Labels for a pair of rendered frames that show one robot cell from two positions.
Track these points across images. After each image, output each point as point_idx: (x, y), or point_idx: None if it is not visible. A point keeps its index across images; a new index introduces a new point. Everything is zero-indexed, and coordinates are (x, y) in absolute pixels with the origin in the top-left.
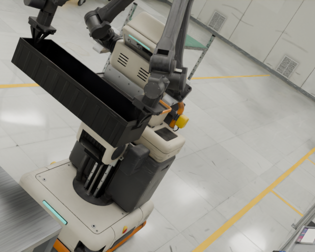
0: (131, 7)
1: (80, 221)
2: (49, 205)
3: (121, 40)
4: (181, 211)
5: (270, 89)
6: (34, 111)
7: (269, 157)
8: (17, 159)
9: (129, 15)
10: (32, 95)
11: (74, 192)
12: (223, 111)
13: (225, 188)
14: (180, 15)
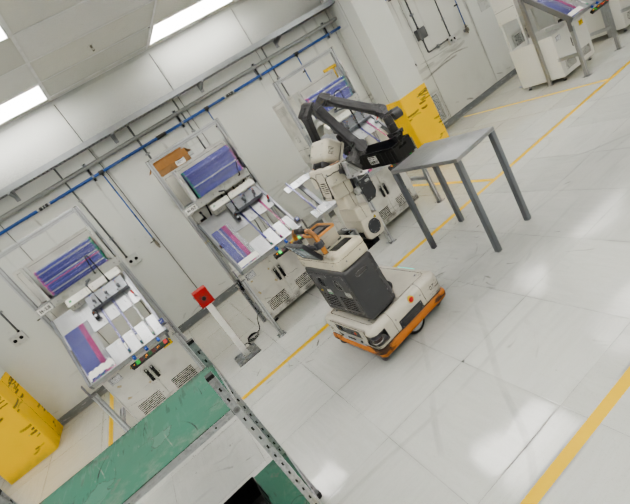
0: (221, 384)
1: (387, 268)
2: (409, 268)
3: (343, 159)
4: (285, 388)
5: None
6: (462, 445)
7: None
8: (456, 344)
9: (230, 394)
10: (479, 495)
11: (391, 281)
12: None
13: (193, 466)
14: None
